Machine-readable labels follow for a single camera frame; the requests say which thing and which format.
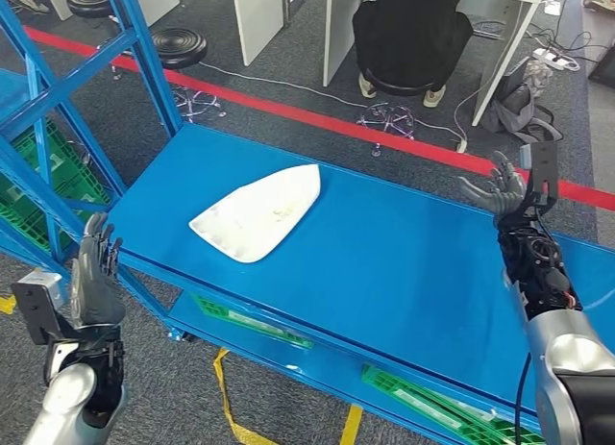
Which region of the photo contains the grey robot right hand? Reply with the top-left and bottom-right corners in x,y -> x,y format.
458,150 -> 527,227

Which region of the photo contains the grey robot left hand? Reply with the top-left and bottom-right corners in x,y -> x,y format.
70,212 -> 127,329

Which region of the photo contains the white plastic shell part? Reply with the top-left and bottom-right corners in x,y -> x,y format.
188,163 -> 322,265

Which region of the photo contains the blue metal shelf rack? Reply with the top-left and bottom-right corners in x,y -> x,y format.
0,0 -> 615,445
0,53 -> 114,284

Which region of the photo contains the grey backpack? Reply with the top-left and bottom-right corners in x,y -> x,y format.
480,59 -> 564,145

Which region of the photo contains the green plastic crate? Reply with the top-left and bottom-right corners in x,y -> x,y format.
192,293 -> 315,351
0,120 -> 112,253
361,364 -> 546,445

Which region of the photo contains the white power strip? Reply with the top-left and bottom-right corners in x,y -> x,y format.
531,47 -> 580,73

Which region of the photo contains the black flat case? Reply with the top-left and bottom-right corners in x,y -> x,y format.
588,43 -> 615,90

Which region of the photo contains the red barrier belt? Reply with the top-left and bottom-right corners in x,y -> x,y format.
24,24 -> 615,212

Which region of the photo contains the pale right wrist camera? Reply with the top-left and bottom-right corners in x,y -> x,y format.
518,141 -> 561,217

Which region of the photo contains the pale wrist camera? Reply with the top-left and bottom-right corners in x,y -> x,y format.
10,268 -> 66,347
518,141 -> 561,217

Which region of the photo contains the white floor cable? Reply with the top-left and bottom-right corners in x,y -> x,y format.
198,60 -> 468,155

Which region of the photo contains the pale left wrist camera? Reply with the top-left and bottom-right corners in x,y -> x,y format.
10,268 -> 66,347

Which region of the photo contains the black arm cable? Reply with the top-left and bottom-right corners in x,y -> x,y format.
512,353 -> 533,445

